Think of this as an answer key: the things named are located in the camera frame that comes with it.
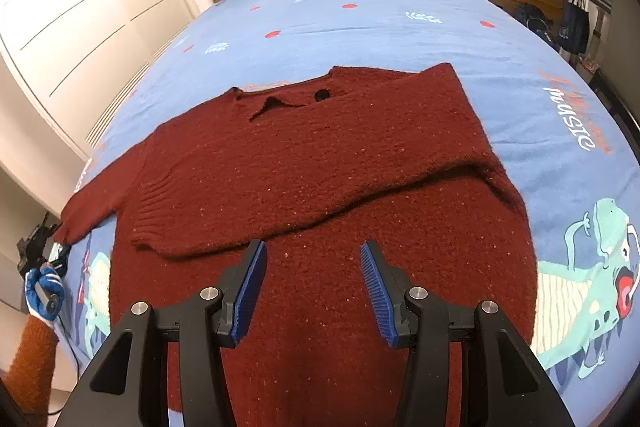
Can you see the orange sleeved left forearm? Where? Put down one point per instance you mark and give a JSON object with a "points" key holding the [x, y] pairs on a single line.
{"points": [[29, 379]]}

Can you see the blue dinosaur print bedsheet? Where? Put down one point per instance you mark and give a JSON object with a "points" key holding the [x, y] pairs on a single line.
{"points": [[561, 149]]}

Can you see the white wardrobe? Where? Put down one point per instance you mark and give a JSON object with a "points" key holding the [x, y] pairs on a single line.
{"points": [[81, 59]]}

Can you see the dark blue hanging bag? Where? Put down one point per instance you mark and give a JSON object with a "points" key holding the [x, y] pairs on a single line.
{"points": [[573, 34]]}

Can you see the dark red knit sweater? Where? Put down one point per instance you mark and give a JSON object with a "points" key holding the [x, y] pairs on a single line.
{"points": [[315, 169]]}

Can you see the blue white gloved left hand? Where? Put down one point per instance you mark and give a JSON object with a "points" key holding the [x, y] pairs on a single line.
{"points": [[44, 293]]}

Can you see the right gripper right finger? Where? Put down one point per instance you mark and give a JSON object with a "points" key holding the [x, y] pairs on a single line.
{"points": [[503, 383]]}

